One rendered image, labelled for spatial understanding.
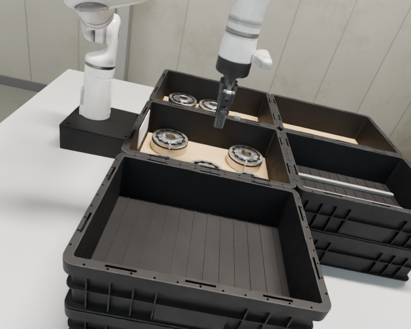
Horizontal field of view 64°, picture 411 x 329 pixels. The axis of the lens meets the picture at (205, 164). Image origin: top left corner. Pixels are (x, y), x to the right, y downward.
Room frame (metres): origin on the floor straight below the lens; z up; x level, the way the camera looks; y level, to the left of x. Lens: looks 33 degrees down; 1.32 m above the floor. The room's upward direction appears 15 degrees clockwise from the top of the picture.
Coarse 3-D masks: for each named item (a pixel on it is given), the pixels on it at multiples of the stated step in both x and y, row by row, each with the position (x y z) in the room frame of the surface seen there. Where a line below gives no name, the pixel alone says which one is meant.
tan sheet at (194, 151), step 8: (144, 144) 0.79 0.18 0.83; (192, 144) 0.86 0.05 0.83; (200, 144) 0.87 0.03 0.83; (144, 152) 0.75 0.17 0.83; (152, 152) 0.76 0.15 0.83; (192, 152) 0.81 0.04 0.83; (200, 152) 0.82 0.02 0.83; (208, 152) 0.83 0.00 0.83; (216, 152) 0.85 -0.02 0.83; (224, 152) 0.86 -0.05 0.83; (184, 160) 0.76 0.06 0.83; (192, 160) 0.77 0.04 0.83; (208, 160) 0.79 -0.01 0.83; (216, 160) 0.80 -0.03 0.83; (224, 160) 0.81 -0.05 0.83; (264, 160) 0.87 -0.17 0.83; (224, 168) 0.77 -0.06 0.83; (232, 168) 0.78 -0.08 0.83; (264, 168) 0.82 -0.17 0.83; (264, 176) 0.78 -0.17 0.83
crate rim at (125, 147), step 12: (144, 108) 0.80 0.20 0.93; (180, 108) 0.87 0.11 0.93; (228, 120) 0.88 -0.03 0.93; (240, 120) 0.89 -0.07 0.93; (132, 132) 0.67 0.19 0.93; (276, 132) 0.88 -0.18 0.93; (144, 156) 0.58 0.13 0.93; (156, 156) 0.59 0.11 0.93; (204, 168) 0.59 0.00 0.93; (216, 168) 0.60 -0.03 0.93; (288, 168) 0.69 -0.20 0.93; (264, 180) 0.61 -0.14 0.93; (288, 180) 0.64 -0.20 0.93
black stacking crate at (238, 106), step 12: (168, 72) 1.16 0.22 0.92; (168, 84) 1.16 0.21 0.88; (180, 84) 1.16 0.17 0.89; (192, 84) 1.17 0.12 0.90; (204, 84) 1.17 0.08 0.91; (216, 84) 1.17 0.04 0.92; (156, 96) 0.93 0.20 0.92; (168, 96) 1.16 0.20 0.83; (192, 96) 1.17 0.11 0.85; (204, 96) 1.17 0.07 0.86; (216, 96) 1.18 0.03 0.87; (240, 96) 1.18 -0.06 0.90; (252, 96) 1.19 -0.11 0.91; (264, 96) 1.19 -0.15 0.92; (240, 108) 1.18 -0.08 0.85; (252, 108) 1.19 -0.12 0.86; (264, 108) 1.13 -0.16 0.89; (264, 120) 1.07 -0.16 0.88
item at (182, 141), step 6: (156, 132) 0.82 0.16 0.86; (162, 132) 0.83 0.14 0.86; (174, 132) 0.85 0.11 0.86; (180, 132) 0.85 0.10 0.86; (156, 138) 0.78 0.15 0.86; (162, 138) 0.79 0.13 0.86; (180, 138) 0.81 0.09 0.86; (186, 138) 0.82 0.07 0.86; (162, 144) 0.76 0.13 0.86; (168, 144) 0.77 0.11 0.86; (174, 144) 0.78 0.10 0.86; (180, 144) 0.79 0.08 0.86; (186, 144) 0.80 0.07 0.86
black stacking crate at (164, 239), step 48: (144, 192) 0.57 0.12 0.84; (192, 192) 0.57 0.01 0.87; (240, 192) 0.58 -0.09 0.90; (96, 240) 0.40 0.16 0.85; (144, 240) 0.44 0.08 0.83; (192, 240) 0.48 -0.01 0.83; (240, 240) 0.51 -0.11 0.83; (288, 240) 0.51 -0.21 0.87; (96, 288) 0.29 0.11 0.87; (288, 288) 0.42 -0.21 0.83
